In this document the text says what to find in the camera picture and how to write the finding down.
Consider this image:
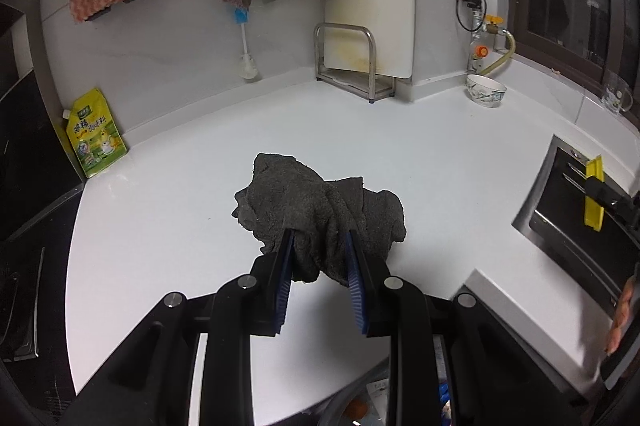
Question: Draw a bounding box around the white patterned ceramic bowl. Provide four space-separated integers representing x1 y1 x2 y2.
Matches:
465 74 506 108

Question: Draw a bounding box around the blue white bottle brush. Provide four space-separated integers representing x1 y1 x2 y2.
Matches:
234 7 259 81

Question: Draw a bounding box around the yellow green seasoning pouch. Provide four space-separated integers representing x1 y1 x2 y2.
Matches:
63 88 128 178

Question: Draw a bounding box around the clear glass mug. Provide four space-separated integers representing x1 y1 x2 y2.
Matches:
601 70 634 114

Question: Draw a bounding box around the beige gas hose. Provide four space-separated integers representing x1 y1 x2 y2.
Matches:
474 28 518 78

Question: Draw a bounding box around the grey perforated trash bin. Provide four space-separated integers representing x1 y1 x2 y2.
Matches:
318 360 390 425

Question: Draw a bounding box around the yellow gas valve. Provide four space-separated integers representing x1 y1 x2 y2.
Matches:
482 15 506 35

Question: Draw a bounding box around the yellow rimmed container lid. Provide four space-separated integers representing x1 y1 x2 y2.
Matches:
584 155 604 232

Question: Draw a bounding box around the black cable loop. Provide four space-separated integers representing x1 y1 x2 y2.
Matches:
454 0 488 33

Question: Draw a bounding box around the black sink basin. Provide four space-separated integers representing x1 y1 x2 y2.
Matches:
512 136 639 317

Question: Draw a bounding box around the dark grey rag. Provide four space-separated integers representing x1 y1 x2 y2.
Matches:
232 153 407 285

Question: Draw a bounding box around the metal cutting board rack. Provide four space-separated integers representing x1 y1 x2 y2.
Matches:
314 21 397 105

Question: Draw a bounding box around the black stove hood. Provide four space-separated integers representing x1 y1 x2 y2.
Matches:
1 0 84 362

